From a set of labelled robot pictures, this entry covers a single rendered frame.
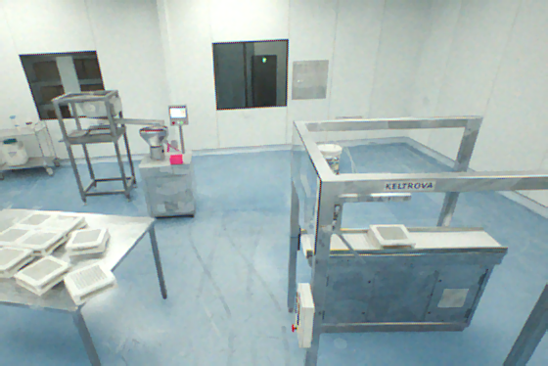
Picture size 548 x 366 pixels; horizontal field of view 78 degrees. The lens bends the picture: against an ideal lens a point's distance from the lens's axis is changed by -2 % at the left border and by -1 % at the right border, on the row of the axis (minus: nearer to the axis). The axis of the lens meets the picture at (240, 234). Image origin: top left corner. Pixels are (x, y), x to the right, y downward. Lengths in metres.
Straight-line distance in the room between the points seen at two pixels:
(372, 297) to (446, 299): 0.56
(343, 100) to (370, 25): 1.30
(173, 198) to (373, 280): 2.75
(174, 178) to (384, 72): 4.86
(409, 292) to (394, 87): 5.59
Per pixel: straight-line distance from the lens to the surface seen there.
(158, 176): 4.38
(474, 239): 2.88
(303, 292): 1.61
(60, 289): 2.34
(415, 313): 2.99
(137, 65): 7.00
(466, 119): 2.60
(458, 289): 2.96
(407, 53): 7.84
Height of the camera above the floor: 2.11
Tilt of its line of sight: 31 degrees down
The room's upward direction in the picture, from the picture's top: 3 degrees counter-clockwise
